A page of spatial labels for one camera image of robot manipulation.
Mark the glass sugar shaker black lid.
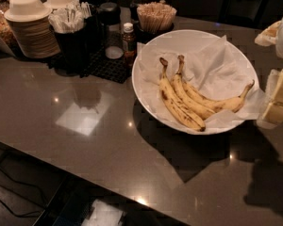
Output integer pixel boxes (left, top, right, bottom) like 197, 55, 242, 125
99, 2, 124, 59

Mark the black cable on floor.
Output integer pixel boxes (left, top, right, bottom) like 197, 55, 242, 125
0, 160, 50, 219

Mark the black cup of wooden stirrers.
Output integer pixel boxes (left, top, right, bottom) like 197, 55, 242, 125
136, 2, 177, 43

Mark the spotted banana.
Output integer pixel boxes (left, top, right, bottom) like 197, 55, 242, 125
158, 57, 206, 132
183, 81, 255, 113
172, 55, 215, 120

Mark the small hot sauce bottle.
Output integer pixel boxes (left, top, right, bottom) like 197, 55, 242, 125
123, 23, 137, 68

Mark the large white bowl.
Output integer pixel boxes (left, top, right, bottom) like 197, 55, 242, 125
131, 28, 260, 136

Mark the granola container at left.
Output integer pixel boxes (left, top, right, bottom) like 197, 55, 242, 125
0, 2, 18, 56

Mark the white paper on lower shelf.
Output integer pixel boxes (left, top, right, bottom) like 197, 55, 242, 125
81, 200, 125, 226

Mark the black cup of wrapped cutlery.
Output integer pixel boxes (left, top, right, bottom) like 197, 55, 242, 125
48, 0, 90, 73

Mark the front stack of paper bowls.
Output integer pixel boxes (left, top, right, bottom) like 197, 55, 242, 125
4, 0, 59, 59

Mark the black chair in background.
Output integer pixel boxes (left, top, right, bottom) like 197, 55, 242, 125
218, 0, 268, 27

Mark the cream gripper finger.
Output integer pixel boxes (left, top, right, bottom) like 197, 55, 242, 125
255, 21, 281, 46
257, 69, 283, 129

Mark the white paper liner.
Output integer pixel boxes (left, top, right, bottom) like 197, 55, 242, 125
136, 35, 267, 134

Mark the black rubber mesh mat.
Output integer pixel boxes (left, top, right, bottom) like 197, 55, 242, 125
47, 48, 131, 84

